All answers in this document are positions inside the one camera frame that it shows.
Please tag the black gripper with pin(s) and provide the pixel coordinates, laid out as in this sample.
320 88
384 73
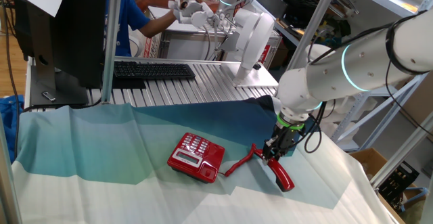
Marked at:
285 139

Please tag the red telephone handset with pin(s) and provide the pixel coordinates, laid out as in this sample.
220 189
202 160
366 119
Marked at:
282 176

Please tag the white haptic control device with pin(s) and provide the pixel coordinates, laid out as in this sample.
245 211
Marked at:
253 38

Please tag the bare person forearm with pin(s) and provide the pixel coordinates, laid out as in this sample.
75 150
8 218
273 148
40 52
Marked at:
157 24

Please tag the red telephone base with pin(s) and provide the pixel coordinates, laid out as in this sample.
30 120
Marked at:
199 163

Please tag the open cardboard box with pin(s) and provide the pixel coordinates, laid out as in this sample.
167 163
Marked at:
368 159

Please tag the black plastic crate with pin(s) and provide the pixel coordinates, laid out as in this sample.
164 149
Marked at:
399 183

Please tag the grey metal cabinet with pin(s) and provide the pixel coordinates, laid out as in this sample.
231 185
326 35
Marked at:
182 48

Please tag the black keyboard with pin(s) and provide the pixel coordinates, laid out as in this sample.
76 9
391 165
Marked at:
152 71

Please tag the dark grey laptop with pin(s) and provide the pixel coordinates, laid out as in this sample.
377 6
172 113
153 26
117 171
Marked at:
270 2

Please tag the brown cardboard box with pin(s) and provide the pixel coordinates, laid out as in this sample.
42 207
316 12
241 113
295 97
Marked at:
423 105

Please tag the white carton red print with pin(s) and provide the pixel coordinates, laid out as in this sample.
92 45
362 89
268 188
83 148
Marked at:
150 46

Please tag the blue green white tablecloth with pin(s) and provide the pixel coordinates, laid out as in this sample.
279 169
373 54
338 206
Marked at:
101 149

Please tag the person in blue shirt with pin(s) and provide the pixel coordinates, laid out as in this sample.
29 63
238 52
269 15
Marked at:
126 24

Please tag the black computer monitor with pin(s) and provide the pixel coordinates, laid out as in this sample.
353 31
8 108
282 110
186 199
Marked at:
78 31

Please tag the silver usb stick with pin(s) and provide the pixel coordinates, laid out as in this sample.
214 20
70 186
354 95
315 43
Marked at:
49 96

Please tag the blue fabric bag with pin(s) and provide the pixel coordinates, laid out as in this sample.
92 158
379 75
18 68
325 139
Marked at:
10 122

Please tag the aluminium frame post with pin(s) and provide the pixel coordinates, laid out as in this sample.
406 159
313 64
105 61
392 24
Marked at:
314 21
8 190
399 153
113 31

